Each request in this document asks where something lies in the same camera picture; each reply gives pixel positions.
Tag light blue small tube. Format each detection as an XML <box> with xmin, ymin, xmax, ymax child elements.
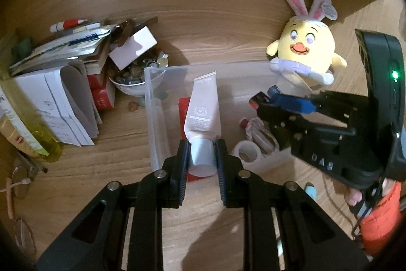
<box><xmin>304</xmin><ymin>182</ymin><xmax>318</xmax><ymax>200</ymax></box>

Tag red and white marker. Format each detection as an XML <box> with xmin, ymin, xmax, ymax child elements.
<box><xmin>50</xmin><ymin>19</ymin><xmax>88</xmax><ymax>33</ymax></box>

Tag red book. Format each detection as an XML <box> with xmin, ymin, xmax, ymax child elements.
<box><xmin>87</xmin><ymin>74</ymin><xmax>116</xmax><ymax>111</ymax></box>

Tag red packet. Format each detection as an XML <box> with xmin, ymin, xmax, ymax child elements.
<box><xmin>178</xmin><ymin>97</ymin><xmax>195</xmax><ymax>183</ymax></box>

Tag person's right hand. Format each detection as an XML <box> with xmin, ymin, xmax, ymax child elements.
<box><xmin>346</xmin><ymin>177</ymin><xmax>397</xmax><ymax>207</ymax></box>

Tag pale pink cardboard box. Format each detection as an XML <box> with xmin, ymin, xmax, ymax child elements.
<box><xmin>108</xmin><ymin>26</ymin><xmax>158</xmax><ymax>70</ymax></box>

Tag white bowl of pebbles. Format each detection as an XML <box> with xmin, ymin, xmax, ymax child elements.
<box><xmin>108</xmin><ymin>52</ymin><xmax>169</xmax><ymax>97</ymax></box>

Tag small clear bottle red cap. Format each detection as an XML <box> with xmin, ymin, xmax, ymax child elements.
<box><xmin>239</xmin><ymin>118</ymin><xmax>278</xmax><ymax>154</ymax></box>

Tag person's right forearm orange sleeve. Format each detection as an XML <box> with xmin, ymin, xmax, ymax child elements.
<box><xmin>362</xmin><ymin>184</ymin><xmax>406</xmax><ymax>256</ymax></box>

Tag eyeglasses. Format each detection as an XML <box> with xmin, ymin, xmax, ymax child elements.
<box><xmin>6</xmin><ymin>165</ymin><xmax>37</xmax><ymax>256</ymax></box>

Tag pile of leaflets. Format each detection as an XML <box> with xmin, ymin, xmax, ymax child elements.
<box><xmin>9</xmin><ymin>23</ymin><xmax>112</xmax><ymax>75</ymax></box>

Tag yellow chick plush toy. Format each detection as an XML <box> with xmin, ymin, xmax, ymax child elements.
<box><xmin>266</xmin><ymin>0</ymin><xmax>348</xmax><ymax>88</ymax></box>

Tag folded white paper sheets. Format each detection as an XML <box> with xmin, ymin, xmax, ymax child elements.
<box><xmin>13</xmin><ymin>64</ymin><xmax>103</xmax><ymax>147</ymax></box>

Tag clear plastic storage bin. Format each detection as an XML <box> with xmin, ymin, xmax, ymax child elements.
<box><xmin>144</xmin><ymin>61</ymin><xmax>305</xmax><ymax>173</ymax></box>

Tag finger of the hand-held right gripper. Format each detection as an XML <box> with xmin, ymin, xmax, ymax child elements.
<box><xmin>268</xmin><ymin>85</ymin><xmax>370</xmax><ymax>129</ymax></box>
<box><xmin>249</xmin><ymin>92</ymin><xmax>356</xmax><ymax>149</ymax></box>

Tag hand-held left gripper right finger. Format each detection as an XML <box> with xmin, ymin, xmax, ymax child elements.
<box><xmin>216</xmin><ymin>139</ymin><xmax>370</xmax><ymax>271</ymax></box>

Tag white tape roll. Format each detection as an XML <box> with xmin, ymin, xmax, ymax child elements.
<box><xmin>231</xmin><ymin>141</ymin><xmax>265</xmax><ymax>164</ymax></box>

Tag pale pink tube grey cap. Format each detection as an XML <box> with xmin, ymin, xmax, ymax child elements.
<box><xmin>184</xmin><ymin>72</ymin><xmax>221</xmax><ymax>177</ymax></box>

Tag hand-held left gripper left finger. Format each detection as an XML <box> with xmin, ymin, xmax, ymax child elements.
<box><xmin>36</xmin><ymin>140</ymin><xmax>190</xmax><ymax>271</ymax></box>

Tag black cable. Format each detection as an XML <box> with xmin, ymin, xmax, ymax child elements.
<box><xmin>350</xmin><ymin>215</ymin><xmax>365</xmax><ymax>248</ymax></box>

